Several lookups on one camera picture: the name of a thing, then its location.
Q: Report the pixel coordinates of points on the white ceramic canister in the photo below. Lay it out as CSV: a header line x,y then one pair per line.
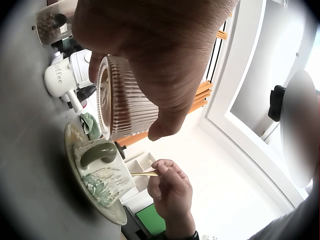
x,y
58,77

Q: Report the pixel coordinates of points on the person's body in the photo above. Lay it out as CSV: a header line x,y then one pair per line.
x,y
292,220

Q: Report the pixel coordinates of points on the white coffee appliance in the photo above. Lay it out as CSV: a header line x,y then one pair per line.
x,y
80,67

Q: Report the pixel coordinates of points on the black wrist band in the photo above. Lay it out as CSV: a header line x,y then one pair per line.
x,y
193,235

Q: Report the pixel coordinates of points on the green cloth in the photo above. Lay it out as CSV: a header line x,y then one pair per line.
x,y
91,125

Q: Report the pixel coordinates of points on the gold spoon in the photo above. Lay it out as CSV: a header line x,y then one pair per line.
x,y
142,174

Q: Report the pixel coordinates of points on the white divided organizer box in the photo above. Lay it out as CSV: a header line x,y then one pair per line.
x,y
140,162

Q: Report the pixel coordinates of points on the person's left hand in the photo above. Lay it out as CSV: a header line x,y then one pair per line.
x,y
150,32

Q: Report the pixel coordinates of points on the ribbed glass coffee jar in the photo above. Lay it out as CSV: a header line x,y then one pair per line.
x,y
130,110

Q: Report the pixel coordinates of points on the white window frame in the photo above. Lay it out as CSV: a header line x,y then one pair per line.
x,y
240,100

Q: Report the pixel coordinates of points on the floral saucer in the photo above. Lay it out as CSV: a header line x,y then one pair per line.
x,y
75,160

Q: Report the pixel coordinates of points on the clear jar of coffee beans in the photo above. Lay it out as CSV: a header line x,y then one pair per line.
x,y
47,22

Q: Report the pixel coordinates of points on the person's right fingers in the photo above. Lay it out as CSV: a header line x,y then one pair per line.
x,y
165,172

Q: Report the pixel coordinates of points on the black knob lid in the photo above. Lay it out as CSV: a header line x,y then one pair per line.
x,y
120,149

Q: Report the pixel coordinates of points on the person's left fingers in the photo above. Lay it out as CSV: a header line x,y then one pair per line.
x,y
94,66

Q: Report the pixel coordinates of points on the person's left thumb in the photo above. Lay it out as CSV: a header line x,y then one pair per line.
x,y
172,110

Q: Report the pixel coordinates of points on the person's right hand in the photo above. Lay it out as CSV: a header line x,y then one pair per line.
x,y
172,195

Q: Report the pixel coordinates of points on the black and green box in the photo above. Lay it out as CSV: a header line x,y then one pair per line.
x,y
147,222

